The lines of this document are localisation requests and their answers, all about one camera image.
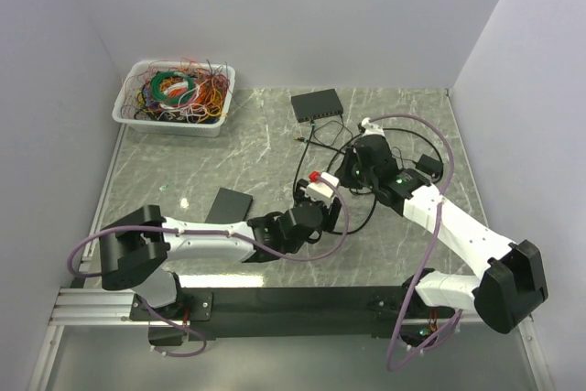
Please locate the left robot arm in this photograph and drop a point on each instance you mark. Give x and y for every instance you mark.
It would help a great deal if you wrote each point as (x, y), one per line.
(134, 248)

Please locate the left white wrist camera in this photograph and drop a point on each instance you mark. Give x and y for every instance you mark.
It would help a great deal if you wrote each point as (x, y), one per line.
(320, 187)

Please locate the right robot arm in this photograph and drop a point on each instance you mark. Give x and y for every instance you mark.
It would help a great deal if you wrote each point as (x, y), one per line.
(508, 279)

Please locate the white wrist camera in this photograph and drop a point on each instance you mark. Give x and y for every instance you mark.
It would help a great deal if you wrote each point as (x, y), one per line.
(369, 128)
(320, 187)

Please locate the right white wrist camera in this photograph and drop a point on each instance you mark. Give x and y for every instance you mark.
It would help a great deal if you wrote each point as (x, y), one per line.
(369, 128)

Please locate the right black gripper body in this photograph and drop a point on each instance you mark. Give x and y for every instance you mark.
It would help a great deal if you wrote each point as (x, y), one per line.
(366, 178)

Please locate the black network switch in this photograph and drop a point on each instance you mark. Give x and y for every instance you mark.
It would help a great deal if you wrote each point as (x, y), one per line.
(312, 106)
(229, 206)

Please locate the aluminium rail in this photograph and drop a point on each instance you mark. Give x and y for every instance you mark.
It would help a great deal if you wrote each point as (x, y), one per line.
(80, 306)

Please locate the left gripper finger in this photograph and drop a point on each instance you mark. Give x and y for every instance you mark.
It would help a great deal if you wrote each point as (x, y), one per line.
(300, 191)
(330, 212)

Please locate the white wire basket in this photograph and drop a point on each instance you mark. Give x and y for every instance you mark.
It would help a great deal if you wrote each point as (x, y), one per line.
(176, 97)

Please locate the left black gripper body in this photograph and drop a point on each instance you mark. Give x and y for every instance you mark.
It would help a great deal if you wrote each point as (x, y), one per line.
(320, 203)

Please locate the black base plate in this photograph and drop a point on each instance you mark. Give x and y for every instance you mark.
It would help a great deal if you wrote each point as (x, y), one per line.
(280, 312)

